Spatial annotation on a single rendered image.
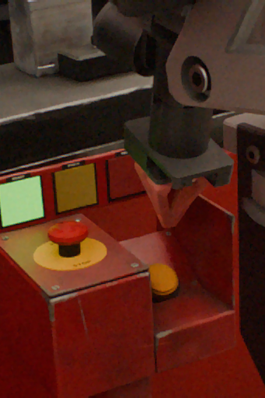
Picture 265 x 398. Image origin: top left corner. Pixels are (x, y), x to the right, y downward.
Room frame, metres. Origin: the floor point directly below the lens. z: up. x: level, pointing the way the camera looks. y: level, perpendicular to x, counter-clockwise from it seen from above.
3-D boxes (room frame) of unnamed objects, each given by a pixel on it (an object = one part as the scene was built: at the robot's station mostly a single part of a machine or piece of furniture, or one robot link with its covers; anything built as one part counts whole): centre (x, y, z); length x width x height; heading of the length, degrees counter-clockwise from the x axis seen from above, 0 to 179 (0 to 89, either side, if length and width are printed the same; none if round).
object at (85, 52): (1.26, -0.06, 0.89); 0.30 x 0.05 x 0.03; 121
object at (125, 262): (0.92, 0.03, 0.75); 0.20 x 0.16 x 0.18; 116
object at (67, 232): (0.89, 0.06, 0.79); 0.04 x 0.04 x 0.04
